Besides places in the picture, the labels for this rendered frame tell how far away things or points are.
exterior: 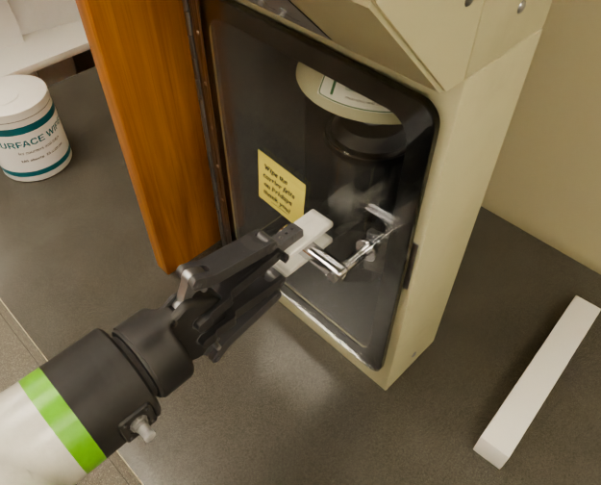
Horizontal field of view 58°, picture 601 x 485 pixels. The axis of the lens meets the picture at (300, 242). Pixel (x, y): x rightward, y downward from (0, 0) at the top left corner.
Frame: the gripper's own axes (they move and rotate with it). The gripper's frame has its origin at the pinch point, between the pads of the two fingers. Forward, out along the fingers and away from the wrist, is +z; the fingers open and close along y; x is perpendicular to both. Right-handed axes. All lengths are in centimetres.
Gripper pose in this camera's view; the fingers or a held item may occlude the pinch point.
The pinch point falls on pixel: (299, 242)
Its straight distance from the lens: 56.0
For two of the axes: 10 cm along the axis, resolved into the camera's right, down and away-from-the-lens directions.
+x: -7.1, -5.1, 4.9
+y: -0.2, -6.8, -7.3
